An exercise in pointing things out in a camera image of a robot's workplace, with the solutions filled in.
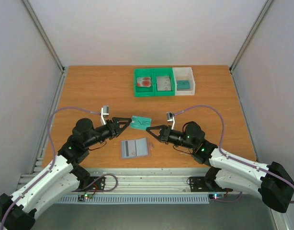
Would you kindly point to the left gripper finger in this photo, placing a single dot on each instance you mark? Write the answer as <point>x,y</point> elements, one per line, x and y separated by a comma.
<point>122,120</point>
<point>122,126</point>

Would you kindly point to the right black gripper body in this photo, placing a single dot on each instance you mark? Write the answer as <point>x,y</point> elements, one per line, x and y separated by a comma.
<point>164,134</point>

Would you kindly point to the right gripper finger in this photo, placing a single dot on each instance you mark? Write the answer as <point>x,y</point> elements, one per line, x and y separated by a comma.
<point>160,127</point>
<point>155,133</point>

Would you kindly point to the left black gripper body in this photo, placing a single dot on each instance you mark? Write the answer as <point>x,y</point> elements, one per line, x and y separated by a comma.
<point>114,133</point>

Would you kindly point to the teal card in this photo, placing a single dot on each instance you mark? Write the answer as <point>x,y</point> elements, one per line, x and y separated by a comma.
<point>183,85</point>
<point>140,123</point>

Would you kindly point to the white floral VIP card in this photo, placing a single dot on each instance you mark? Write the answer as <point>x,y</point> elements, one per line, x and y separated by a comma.
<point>163,83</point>

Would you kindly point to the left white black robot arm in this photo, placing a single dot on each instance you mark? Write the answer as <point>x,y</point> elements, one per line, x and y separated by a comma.
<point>62,175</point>

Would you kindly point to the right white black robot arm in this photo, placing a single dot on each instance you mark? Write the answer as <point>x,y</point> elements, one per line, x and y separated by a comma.
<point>269,182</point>

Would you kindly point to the card with magnetic stripe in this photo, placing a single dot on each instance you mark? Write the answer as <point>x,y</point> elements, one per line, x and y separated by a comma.
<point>128,149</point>

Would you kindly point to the red patterned card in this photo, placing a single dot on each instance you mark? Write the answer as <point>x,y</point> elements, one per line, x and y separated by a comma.
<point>143,82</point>

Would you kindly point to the teal card in bin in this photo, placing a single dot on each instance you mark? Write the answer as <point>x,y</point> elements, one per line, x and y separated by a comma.
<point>183,85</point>

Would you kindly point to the left green bin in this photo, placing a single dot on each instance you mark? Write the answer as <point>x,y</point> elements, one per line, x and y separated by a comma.
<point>141,91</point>

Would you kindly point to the green bin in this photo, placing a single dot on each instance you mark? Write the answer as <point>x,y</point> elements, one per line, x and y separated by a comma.
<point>141,91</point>
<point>164,72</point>

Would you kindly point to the middle green bin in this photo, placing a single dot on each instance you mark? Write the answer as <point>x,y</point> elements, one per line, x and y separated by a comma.
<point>164,72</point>

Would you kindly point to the white bin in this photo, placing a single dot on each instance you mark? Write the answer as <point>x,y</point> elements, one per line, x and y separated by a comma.
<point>184,73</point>

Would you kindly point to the left circuit board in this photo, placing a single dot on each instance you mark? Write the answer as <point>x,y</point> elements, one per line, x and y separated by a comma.
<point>86,197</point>

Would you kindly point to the circuit board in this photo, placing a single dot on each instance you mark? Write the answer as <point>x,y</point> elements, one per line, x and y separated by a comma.
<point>86,197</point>
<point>217,196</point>

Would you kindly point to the right circuit board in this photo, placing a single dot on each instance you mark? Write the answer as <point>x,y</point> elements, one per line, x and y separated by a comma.
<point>217,196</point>

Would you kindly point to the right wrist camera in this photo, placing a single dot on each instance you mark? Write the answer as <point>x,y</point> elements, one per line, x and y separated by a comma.
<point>171,119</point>

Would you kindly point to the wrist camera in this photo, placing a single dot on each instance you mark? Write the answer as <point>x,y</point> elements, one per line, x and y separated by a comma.
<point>104,114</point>
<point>171,119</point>

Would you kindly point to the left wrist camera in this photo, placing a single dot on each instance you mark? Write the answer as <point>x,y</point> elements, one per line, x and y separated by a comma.
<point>104,114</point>

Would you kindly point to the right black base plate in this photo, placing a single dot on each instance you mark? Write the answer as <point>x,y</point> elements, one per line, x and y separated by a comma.
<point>199,184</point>

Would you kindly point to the grey slotted cable duct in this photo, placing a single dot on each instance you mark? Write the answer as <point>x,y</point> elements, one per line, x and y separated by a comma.
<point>135,199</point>

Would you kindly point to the left aluminium corner post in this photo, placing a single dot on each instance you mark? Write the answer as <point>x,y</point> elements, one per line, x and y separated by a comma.
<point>28,7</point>

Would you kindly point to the aluminium corner post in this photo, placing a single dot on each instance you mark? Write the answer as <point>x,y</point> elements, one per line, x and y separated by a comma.
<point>253,30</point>
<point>28,7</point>

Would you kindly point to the right aluminium corner post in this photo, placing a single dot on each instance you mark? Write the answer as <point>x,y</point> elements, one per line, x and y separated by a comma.
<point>253,30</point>

